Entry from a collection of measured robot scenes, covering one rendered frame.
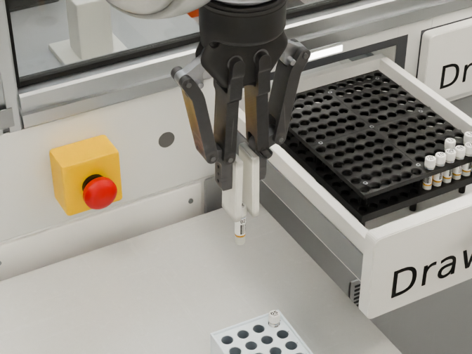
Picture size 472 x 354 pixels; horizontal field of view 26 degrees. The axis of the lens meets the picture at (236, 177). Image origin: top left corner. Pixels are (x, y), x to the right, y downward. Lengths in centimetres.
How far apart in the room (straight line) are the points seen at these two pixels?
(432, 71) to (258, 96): 55
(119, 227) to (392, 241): 41
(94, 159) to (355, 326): 35
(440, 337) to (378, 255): 82
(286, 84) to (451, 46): 54
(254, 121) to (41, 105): 32
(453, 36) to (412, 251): 44
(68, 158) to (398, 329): 78
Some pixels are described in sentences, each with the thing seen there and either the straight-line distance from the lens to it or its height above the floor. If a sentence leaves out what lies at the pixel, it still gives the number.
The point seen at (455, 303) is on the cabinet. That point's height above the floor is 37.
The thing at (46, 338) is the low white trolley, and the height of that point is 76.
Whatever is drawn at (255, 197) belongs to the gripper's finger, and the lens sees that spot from 98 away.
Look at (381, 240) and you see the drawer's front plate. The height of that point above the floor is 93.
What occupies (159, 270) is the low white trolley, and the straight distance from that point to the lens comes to 125.
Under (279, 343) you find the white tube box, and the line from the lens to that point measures 110.
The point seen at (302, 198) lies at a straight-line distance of 117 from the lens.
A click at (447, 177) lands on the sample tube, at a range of 122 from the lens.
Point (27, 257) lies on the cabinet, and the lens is 128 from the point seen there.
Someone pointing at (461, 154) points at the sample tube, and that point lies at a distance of 121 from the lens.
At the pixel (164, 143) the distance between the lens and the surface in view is 127.
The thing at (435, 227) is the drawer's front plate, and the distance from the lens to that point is 108.
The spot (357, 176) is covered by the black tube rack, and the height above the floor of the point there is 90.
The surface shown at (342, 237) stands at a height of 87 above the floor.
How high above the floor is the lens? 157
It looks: 36 degrees down
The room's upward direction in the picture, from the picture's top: straight up
